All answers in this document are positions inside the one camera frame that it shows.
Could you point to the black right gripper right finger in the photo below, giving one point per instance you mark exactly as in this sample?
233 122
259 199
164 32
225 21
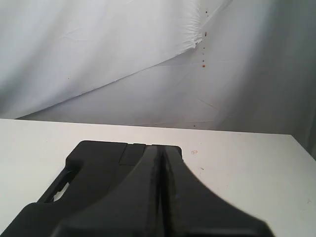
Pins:
190 209

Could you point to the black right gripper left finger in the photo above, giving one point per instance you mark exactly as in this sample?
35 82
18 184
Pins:
129 210

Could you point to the white backdrop sheet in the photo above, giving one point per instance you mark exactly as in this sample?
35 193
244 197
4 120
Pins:
239 65

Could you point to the black plastic carrying case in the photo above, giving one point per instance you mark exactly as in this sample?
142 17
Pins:
92 170

